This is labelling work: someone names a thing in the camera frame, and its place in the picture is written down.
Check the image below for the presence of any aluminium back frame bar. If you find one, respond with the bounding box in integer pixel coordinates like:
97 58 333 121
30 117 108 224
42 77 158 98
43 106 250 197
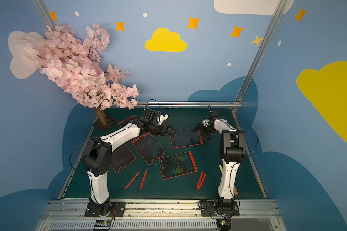
136 101 242 108

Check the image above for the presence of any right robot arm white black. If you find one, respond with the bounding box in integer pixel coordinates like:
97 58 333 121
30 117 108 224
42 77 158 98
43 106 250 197
193 110 247 218

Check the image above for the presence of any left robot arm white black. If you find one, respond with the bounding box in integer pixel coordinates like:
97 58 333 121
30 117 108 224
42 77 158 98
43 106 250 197
83 108 175 217

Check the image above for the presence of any colourful scribble red writing tablet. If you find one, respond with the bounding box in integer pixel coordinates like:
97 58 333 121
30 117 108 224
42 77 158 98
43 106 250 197
159 152 195 180

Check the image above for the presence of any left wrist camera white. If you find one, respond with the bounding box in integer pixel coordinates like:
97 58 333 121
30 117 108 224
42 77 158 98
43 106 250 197
157 112 169 125

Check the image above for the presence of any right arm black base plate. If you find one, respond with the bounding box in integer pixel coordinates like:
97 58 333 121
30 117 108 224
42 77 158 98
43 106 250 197
198 200 240 218

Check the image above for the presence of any red stylus right pair outer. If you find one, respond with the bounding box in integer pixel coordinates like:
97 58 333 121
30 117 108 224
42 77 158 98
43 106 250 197
198 173 207 190

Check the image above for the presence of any aluminium front rail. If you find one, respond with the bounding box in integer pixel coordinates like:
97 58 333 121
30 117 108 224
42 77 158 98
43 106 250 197
36 199 286 231

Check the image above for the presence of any red stylus pair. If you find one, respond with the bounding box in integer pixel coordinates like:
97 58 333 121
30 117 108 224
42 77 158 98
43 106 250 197
196 171 204 190
198 173 207 190

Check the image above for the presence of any red stylus right pair inner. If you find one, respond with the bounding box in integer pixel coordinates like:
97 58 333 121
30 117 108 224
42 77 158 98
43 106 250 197
196 171 204 190

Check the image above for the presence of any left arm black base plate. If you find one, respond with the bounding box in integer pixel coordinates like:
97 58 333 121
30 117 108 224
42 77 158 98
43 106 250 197
84 200 126 218

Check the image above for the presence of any pink cherry blossom tree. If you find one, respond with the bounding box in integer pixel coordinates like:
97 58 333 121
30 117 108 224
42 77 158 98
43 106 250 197
21 24 139 126

